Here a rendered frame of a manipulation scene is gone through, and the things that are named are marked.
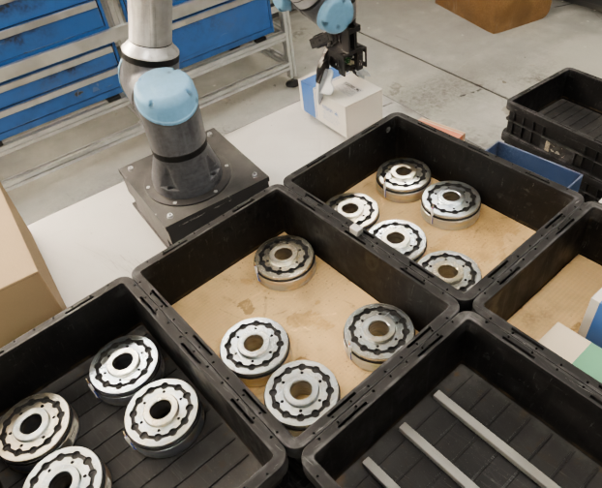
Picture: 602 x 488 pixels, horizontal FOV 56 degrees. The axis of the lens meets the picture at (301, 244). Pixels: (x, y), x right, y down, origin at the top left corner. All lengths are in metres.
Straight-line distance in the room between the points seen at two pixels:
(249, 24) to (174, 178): 1.88
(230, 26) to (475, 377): 2.38
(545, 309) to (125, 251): 0.85
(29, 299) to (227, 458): 0.46
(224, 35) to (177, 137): 1.83
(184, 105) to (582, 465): 0.86
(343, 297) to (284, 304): 0.10
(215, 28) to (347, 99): 1.55
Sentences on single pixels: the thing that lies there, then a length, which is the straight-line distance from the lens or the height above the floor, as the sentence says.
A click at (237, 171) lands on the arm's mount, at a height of 0.80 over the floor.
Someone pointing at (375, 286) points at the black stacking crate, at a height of 0.86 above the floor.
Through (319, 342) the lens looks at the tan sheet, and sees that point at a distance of 0.86.
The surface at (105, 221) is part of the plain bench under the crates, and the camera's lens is 1.40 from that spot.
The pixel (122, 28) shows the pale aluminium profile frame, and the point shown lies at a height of 0.60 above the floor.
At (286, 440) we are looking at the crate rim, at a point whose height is 0.93.
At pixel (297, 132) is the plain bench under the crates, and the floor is 0.70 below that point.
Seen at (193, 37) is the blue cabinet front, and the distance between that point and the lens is 2.86.
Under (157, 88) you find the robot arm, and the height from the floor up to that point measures 1.03.
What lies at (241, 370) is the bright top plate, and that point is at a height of 0.86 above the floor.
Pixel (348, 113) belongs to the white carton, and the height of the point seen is 0.79.
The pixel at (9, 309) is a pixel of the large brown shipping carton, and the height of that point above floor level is 0.85.
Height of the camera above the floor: 1.53
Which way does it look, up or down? 44 degrees down
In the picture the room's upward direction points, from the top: 8 degrees counter-clockwise
